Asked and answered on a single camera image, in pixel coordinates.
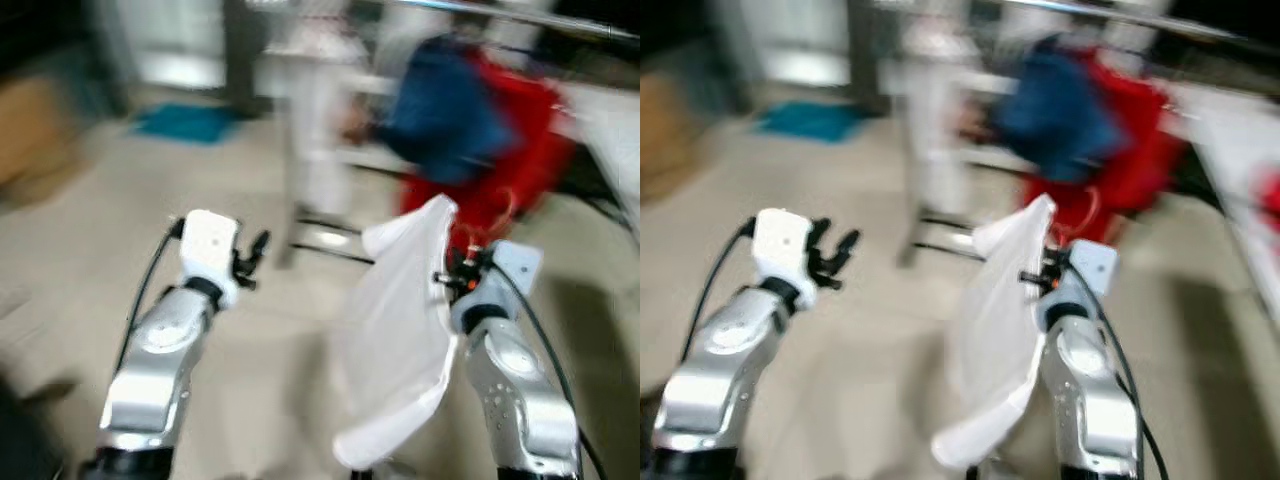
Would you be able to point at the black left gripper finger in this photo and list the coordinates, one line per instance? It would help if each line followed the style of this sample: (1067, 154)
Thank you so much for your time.
(821, 233)
(846, 248)
(262, 245)

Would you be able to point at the glass sliding door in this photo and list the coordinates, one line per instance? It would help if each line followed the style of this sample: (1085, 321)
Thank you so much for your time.
(170, 40)
(800, 40)

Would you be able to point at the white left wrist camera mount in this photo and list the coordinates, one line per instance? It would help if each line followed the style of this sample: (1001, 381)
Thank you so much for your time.
(782, 250)
(208, 250)

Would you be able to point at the plain white shirt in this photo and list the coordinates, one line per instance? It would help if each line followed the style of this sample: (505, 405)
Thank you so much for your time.
(1000, 340)
(400, 340)

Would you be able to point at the teal floor mat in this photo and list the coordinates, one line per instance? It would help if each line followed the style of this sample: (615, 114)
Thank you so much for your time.
(810, 122)
(185, 123)

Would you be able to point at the metal clothes rack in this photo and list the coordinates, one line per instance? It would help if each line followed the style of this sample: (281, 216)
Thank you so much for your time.
(1100, 12)
(560, 22)

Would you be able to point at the grey curtain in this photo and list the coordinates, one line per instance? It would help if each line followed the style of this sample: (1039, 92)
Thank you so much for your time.
(865, 50)
(245, 50)

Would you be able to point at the plain cardboard box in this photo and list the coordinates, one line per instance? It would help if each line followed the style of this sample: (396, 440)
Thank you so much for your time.
(660, 130)
(30, 130)

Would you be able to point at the blue denim garment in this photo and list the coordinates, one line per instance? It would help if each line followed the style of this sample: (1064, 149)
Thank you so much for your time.
(450, 110)
(1060, 110)

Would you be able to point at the white shirt black letters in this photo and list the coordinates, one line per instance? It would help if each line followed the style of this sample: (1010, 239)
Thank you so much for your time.
(940, 120)
(320, 120)

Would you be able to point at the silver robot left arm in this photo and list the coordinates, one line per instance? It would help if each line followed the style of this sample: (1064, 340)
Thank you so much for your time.
(150, 370)
(715, 370)

